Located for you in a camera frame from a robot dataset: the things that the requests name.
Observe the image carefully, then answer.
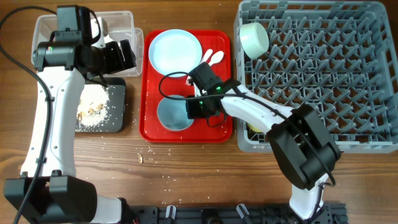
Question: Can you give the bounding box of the light blue bowl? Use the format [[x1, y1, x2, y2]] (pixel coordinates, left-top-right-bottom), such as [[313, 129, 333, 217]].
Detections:
[[157, 98, 194, 131]]

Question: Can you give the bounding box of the yellow plastic cup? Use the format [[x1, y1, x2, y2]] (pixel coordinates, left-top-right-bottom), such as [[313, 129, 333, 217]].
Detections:
[[247, 123, 262, 133]]

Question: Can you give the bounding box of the food scraps and rice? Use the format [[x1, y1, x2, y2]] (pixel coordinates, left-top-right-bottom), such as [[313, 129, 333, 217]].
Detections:
[[76, 84, 109, 128]]

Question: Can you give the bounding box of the mint green bowl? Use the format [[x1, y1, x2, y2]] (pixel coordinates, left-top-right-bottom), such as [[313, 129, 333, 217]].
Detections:
[[239, 22, 269, 59]]

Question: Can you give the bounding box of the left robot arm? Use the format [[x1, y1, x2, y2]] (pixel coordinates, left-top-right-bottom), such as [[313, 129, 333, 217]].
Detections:
[[4, 5, 139, 223]]

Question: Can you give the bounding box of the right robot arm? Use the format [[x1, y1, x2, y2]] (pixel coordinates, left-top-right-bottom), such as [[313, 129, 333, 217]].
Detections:
[[186, 63, 341, 221]]

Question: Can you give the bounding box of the grey dishwasher rack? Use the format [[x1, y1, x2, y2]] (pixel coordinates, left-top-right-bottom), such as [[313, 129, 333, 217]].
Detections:
[[234, 1, 397, 154]]

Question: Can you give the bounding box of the clear plastic bin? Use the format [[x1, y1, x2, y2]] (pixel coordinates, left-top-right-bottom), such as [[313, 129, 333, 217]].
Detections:
[[31, 11, 144, 77]]

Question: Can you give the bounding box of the red serving tray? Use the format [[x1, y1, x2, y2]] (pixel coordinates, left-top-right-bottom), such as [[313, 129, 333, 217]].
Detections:
[[139, 30, 233, 143]]

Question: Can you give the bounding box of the white plastic spoon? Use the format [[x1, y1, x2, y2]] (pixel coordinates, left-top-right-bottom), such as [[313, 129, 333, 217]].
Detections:
[[208, 51, 224, 66]]

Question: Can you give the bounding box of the white plastic fork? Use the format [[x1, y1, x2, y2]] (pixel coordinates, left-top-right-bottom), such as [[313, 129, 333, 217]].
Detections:
[[185, 49, 213, 86]]

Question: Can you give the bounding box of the light blue plate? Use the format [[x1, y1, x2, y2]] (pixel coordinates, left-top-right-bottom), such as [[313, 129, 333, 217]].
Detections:
[[148, 29, 202, 78]]

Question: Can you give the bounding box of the black plastic tray bin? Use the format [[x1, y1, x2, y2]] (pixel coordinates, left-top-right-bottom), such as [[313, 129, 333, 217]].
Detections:
[[75, 77, 126, 133]]

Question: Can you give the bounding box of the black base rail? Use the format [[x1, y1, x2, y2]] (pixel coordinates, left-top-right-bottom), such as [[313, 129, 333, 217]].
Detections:
[[130, 203, 349, 224]]

